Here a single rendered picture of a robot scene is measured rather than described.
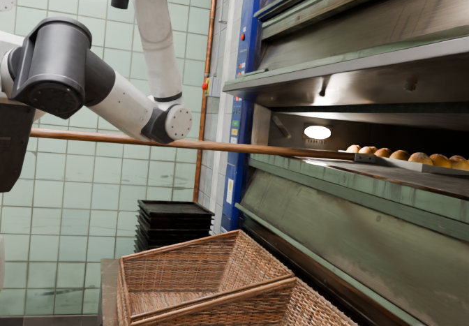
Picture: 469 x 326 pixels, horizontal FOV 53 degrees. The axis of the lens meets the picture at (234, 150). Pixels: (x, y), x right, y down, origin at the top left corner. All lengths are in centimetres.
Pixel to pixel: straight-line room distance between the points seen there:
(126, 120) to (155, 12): 22
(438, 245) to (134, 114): 65
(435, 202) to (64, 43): 73
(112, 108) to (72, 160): 185
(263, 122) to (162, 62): 102
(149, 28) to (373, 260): 70
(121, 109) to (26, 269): 206
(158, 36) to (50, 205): 196
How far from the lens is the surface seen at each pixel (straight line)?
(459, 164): 174
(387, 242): 111
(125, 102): 93
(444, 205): 95
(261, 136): 196
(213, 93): 246
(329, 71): 105
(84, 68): 85
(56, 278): 291
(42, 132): 153
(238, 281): 179
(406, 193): 103
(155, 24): 95
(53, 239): 284
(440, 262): 98
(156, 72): 101
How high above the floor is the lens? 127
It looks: 3 degrees down
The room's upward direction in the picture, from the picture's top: 6 degrees clockwise
